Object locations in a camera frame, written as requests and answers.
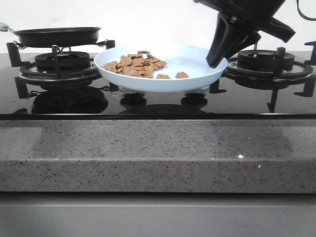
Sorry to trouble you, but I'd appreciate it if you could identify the black frying pan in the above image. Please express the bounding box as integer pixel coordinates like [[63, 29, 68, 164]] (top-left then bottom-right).
[[0, 22, 101, 48]]

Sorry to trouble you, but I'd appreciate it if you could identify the wire trivet on left burner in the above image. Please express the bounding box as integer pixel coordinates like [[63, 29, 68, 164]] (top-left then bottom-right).
[[6, 39, 116, 52]]

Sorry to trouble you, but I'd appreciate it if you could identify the right black gas burner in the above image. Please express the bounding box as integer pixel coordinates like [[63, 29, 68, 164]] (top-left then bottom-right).
[[237, 49, 280, 72]]

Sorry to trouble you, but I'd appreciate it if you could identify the light blue plate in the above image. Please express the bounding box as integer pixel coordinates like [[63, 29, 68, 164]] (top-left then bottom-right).
[[94, 44, 228, 93]]

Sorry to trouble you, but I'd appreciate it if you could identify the black cable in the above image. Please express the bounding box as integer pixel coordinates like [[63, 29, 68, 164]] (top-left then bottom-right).
[[295, 0, 316, 21]]

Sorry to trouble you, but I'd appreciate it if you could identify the left black gas burner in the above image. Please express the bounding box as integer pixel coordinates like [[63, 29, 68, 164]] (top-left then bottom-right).
[[35, 51, 90, 72]]

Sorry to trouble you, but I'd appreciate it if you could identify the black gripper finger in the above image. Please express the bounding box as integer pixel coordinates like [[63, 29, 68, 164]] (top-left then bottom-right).
[[226, 31, 261, 59], [206, 12, 237, 68]]

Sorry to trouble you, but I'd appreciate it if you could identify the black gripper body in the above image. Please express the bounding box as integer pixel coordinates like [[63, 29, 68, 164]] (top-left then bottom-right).
[[195, 0, 295, 42]]

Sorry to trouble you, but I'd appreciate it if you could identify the black gas burner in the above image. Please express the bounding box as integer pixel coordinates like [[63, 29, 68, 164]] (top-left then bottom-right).
[[237, 49, 280, 72], [35, 51, 90, 72]]

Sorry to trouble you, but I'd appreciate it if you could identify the silver right stove knob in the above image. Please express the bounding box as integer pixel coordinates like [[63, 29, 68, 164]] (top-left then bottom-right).
[[185, 85, 209, 97]]

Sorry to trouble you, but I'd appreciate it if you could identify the brown meat pieces pile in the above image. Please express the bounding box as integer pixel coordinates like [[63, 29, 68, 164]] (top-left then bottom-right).
[[102, 50, 167, 78]]

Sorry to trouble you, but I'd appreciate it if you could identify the silver left stove knob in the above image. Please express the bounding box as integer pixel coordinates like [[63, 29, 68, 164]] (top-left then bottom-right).
[[118, 86, 146, 96]]

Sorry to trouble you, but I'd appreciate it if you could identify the black glass cooktop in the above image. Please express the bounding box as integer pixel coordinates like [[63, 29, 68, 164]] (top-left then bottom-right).
[[0, 53, 316, 120]]

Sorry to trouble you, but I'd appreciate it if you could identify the right black pan support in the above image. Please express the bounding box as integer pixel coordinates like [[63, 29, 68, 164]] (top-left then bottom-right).
[[222, 41, 316, 114]]

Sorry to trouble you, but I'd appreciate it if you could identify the silver stove knob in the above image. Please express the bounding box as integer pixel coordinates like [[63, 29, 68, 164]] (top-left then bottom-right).
[[185, 85, 209, 97], [118, 86, 146, 96]]

